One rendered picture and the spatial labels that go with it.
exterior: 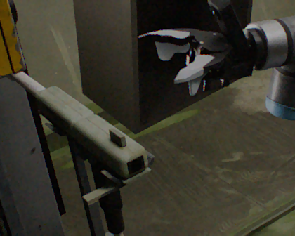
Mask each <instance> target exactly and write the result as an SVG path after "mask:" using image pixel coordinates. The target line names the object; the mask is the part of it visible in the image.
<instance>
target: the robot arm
mask: <svg viewBox="0 0 295 236"><path fill-rule="evenodd" d="M208 2H209V5H210V10H211V12H212V13H213V15H214V17H215V18H216V20H217V23H218V25H219V26H220V29H221V31H222V32H221V33H217V32H204V31H201V30H196V29H169V30H160V31H158V32H151V33H147V34H144V35H142V36H139V38H138V40H139V41H155V44H156V47H157V52H158V56H159V58H160V59H161V60H170V59H171V57H172V56H173V55H174V53H185V52H188V51H189V49H190V55H187V62H186V65H187V67H185V68H183V69H180V70H179V72H178V74H177V75H176V78H175V79H174V81H173V82H174V83H175V84H179V83H181V82H187V81H188V83H189V87H190V95H192V96H193V95H195V94H196V92H197V90H198V87H199V85H200V82H201V81H203V82H204V90H203V91H210V90H213V89H219V88H225V87H226V86H229V84H230V80H233V79H239V78H245V77H250V76H252V72H253V69H255V70H256V71H261V70H267V69H273V71H272V74H271V76H270V83H269V88H268V94H266V103H265V105H266V108H267V109H268V111H269V112H270V113H271V114H273V115H275V116H276V117H279V118H282V119H286V120H289V121H295V15H293V16H289V17H283V18H275V19H273V20H264V21H258V22H252V23H250V24H248V25H247V27H246V28H245V29H242V26H241V25H240V22H239V20H238V18H237V16H236V12H235V8H234V6H233V4H232V2H231V0H208ZM189 43H191V47H190V45H189ZM219 79H220V80H221V81H222V84H221V85H220V86H215V87H211V88H210V84H211V81H216V80H219Z"/></svg>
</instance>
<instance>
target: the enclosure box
mask: <svg viewBox="0 0 295 236"><path fill-rule="evenodd" d="M231 2H232V4H233V6H234V8H235V12H236V16H237V18H238V20H239V22H240V25H241V26H242V29H243V30H244V29H245V28H246V27H247V25H248V24H250V23H251V13H252V4H253V0H231ZM73 4H74V18H75V22H76V33H77V46H78V51H79V64H80V74H81V87H82V93H83V94H84V95H85V96H87V98H89V99H90V100H91V101H93V102H94V103H95V104H96V105H98V106H99V107H100V108H102V109H103V110H104V111H106V112H107V113H108V114H109V115H111V116H112V117H113V118H115V119H116V120H117V121H118V122H120V124H122V125H123V126H125V127H126V128H127V129H128V130H130V131H131V132H132V133H133V134H135V135H136V134H138V133H140V132H141V131H143V130H146V129H148V128H149V127H151V126H154V125H155V124H156V123H158V122H160V121H162V120H163V119H166V118H168V117H170V116H171V115H173V114H176V113H177V112H179V111H181V110H184V109H185V108H186V107H189V106H190V105H192V104H194V103H196V102H198V101H200V100H201V99H203V98H206V97H207V96H209V95H211V94H212V93H214V92H217V91H219V90H220V89H222V88H218V89H213V90H210V91H203V90H204V82H203V81H201V82H200V85H199V87H198V90H197V92H196V94H195V95H193V96H192V95H190V87H189V83H188V81H187V82H181V83H179V84H175V83H174V82H173V81H174V79H175V78H176V75H177V74H178V72H179V70H180V69H183V68H185V67H187V65H186V62H187V55H190V49H189V51H188V52H185V53H174V55H173V56H172V57H171V59H170V60H161V59H160V58H159V56H158V52H157V47H156V44H155V41H139V40H138V38H139V36H142V35H144V34H147V33H151V32H158V31H160V30H169V29H194V30H201V31H204V32H217V33H221V32H222V31H221V29H220V26H219V25H218V23H217V20H216V18H215V17H214V15H213V13H212V12H211V10H210V5H209V2H208V0H73ZM189 45H190V47H191V43H189Z"/></svg>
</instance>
